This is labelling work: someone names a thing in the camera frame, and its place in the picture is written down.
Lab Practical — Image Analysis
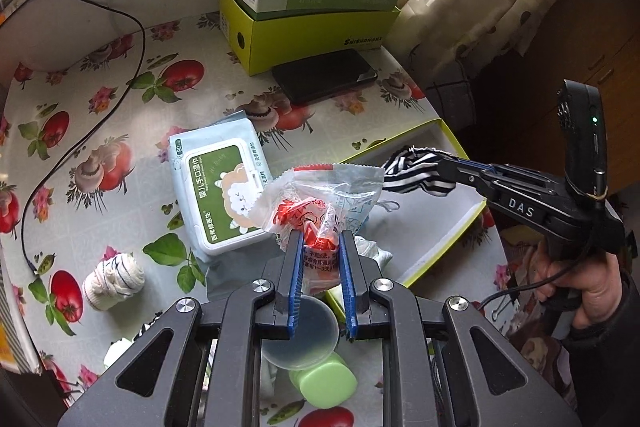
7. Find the white ankle sock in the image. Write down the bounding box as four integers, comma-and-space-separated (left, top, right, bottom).
355, 235, 393, 272

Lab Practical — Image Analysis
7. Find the clear red snack packet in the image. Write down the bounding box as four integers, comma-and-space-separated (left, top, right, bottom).
250, 164, 384, 295

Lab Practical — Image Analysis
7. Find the black white striped sock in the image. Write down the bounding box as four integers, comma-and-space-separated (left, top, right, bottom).
382, 146, 456, 197

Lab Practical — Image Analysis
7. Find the white knit glove ball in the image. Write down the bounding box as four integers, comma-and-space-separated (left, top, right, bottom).
81, 254, 145, 311

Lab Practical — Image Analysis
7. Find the light blue face mask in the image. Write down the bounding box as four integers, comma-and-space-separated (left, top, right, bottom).
364, 199, 400, 223

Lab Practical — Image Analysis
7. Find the person's right hand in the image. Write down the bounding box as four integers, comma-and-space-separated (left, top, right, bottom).
535, 253, 623, 329

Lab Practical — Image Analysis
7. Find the yellow green shallow box lid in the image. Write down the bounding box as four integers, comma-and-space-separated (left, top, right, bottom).
324, 118, 488, 323

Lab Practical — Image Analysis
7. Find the green wet wipes pack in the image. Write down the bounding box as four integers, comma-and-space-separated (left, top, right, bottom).
168, 110, 272, 259

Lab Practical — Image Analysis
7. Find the green rounded plastic case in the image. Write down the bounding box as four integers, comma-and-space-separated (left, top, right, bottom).
288, 352, 358, 410

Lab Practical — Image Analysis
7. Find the black smartphone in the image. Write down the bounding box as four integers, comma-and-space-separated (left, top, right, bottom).
271, 50, 378, 105

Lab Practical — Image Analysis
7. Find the yellow green shoe box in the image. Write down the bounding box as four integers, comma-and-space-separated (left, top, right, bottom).
219, 0, 399, 76

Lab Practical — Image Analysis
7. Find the yellow striped food box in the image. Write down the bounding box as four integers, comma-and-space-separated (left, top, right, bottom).
0, 255, 43, 375

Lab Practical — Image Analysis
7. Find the black cable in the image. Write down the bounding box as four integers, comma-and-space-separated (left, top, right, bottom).
19, 0, 148, 277

